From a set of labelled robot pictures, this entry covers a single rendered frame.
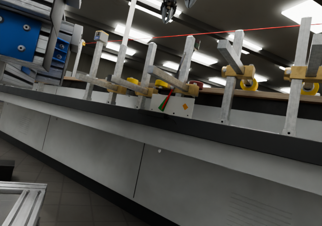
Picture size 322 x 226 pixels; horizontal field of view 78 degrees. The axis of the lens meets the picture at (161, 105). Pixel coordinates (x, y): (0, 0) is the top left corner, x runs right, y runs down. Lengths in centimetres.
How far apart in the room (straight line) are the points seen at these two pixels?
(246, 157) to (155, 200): 68
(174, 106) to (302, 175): 59
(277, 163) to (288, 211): 30
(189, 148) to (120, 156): 68
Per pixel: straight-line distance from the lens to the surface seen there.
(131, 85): 104
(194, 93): 100
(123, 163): 152
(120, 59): 138
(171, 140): 105
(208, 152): 97
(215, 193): 119
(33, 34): 50
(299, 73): 93
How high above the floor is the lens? 66
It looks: 4 degrees up
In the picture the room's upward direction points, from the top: 11 degrees clockwise
